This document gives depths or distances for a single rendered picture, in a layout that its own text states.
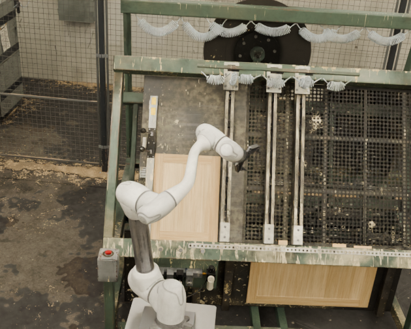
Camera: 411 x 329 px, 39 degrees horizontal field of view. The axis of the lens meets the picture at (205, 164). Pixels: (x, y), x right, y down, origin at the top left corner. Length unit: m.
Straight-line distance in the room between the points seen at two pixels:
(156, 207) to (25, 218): 3.06
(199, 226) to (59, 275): 1.59
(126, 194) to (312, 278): 1.84
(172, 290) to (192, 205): 0.85
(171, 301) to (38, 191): 3.24
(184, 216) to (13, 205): 2.53
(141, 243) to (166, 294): 0.30
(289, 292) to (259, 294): 0.21
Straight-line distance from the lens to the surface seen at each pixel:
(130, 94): 4.00
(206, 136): 3.12
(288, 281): 4.27
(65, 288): 4.85
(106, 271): 3.64
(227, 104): 3.87
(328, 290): 4.37
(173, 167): 3.84
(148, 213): 2.79
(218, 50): 4.35
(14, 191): 6.18
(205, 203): 3.82
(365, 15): 4.38
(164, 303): 3.17
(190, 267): 3.82
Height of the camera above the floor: 3.10
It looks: 28 degrees down
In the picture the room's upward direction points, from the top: 4 degrees clockwise
